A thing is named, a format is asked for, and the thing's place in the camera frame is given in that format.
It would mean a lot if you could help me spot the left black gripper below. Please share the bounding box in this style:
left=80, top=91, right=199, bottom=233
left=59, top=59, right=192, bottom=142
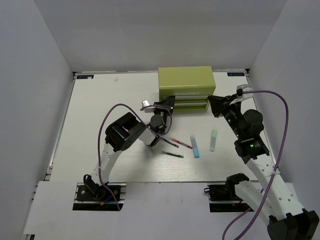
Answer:
left=152, top=94, right=175, bottom=123

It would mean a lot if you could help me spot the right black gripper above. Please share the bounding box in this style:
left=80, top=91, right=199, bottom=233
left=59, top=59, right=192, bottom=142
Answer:
left=208, top=93, right=245, bottom=139

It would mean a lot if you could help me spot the chest drawer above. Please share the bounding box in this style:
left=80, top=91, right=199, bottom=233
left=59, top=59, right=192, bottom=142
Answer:
left=174, top=95, right=208, bottom=104

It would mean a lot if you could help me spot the green metal drawer chest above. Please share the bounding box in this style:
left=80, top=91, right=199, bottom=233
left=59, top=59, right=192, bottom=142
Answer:
left=158, top=66, right=216, bottom=112

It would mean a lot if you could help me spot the green cap highlighter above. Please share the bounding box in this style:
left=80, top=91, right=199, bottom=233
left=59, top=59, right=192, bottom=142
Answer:
left=209, top=129, right=217, bottom=152

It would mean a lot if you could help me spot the blue highlighter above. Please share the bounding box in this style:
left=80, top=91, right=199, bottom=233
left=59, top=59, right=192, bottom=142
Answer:
left=190, top=135, right=200, bottom=159

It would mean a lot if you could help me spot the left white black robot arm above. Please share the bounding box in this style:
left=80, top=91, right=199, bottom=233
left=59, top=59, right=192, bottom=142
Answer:
left=83, top=96, right=176, bottom=200

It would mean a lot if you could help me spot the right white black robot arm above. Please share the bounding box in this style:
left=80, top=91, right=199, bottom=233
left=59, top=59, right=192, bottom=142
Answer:
left=207, top=94, right=320, bottom=240

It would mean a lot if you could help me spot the right blue table label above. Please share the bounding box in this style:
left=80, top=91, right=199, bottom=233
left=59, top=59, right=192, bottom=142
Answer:
left=227, top=72, right=245, bottom=77

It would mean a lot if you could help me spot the blue table label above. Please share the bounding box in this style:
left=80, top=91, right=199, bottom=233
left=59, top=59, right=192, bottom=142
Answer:
left=227, top=72, right=245, bottom=77
left=76, top=74, right=94, bottom=80

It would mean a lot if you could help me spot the purple gel pen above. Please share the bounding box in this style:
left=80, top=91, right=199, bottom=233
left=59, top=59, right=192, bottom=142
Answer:
left=161, top=138, right=179, bottom=148

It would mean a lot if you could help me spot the red gel pen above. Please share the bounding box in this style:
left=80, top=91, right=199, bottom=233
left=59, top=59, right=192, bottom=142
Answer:
left=168, top=137, right=193, bottom=150

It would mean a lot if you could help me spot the green gel pen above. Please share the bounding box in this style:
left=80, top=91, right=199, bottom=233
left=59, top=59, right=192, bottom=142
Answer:
left=161, top=151, right=184, bottom=159

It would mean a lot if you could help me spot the left blue table label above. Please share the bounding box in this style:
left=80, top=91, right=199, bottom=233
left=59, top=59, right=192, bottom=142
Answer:
left=76, top=74, right=94, bottom=80

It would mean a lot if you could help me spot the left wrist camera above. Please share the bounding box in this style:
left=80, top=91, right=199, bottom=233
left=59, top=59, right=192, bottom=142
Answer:
left=140, top=99, right=156, bottom=113

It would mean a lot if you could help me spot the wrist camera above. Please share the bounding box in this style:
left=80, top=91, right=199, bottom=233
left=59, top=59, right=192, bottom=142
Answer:
left=140, top=99, right=156, bottom=113
left=236, top=84, right=253, bottom=102

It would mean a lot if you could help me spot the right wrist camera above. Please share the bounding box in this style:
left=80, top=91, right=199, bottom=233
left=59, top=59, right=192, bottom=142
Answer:
left=236, top=84, right=253, bottom=102

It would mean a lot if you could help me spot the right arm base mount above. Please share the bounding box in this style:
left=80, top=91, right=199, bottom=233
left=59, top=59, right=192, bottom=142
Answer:
left=203, top=184, right=249, bottom=213

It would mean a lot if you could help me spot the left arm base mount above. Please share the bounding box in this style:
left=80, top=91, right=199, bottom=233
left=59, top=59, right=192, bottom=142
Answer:
left=72, top=183, right=126, bottom=212

